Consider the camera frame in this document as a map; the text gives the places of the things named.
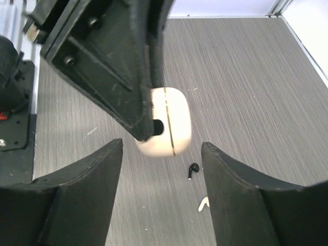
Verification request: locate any white earbud lower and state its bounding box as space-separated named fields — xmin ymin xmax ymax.
xmin=198 ymin=196 xmax=210 ymax=212

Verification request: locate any beige earbud charging case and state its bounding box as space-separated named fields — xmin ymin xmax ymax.
xmin=135 ymin=87 xmax=192 ymax=157

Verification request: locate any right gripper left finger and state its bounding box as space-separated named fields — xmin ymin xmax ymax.
xmin=1 ymin=138 xmax=123 ymax=245

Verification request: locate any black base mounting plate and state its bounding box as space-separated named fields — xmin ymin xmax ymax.
xmin=1 ymin=60 xmax=36 ymax=186

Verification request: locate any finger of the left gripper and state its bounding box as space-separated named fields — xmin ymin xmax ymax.
xmin=41 ymin=1 xmax=173 ymax=141

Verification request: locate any black earbud lower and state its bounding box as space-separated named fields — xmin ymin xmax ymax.
xmin=188 ymin=163 xmax=200 ymax=180

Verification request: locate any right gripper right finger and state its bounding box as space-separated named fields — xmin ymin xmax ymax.
xmin=201 ymin=142 xmax=327 ymax=245

